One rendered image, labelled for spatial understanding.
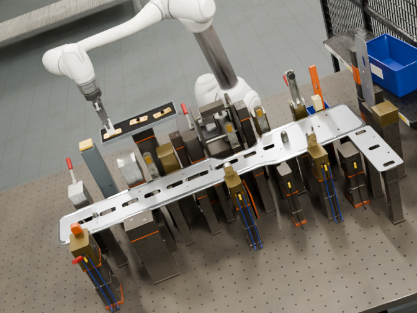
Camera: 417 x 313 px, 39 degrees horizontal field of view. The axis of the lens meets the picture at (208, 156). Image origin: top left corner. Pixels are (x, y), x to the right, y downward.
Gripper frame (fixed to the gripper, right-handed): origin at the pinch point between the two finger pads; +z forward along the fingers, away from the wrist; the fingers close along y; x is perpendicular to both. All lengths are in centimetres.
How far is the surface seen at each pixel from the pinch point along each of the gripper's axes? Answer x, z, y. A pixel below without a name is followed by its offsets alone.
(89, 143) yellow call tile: -11.5, 4.0, -0.1
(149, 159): 12.4, 11.4, 19.5
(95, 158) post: -11.8, 11.3, 2.5
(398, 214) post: 99, 45, 71
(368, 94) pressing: 109, 13, 32
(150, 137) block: 15.4, 11.5, 2.5
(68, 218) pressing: -29.4, 20.0, 27.1
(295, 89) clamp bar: 83, 8, 16
